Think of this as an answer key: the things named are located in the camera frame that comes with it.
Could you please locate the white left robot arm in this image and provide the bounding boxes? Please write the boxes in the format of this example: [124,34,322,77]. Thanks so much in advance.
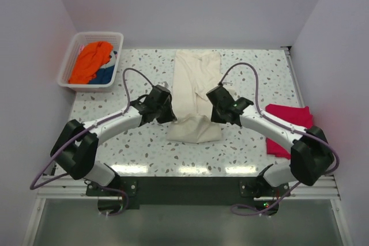
[50,85,176,195]

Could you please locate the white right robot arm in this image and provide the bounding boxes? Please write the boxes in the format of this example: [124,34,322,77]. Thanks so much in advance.
[206,85,335,196]

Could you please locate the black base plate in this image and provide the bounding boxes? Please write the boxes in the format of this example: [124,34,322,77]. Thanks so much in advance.
[86,176,289,213]

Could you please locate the red folded t shirt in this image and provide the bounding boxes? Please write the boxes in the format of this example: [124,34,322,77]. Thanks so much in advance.
[265,104,314,160]

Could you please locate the blue t shirt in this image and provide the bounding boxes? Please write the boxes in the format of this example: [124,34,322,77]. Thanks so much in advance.
[88,51,117,85]

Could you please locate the orange t shirt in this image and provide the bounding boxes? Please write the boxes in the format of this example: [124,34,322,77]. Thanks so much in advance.
[69,41,114,85]

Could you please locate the white plastic basket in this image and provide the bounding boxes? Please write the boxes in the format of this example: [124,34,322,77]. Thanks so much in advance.
[57,32,124,92]

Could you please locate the aluminium frame rail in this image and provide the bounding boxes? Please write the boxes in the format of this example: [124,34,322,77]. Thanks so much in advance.
[36,174,340,200]

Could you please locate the cream t shirt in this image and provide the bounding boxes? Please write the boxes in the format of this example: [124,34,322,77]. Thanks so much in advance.
[167,50,222,143]

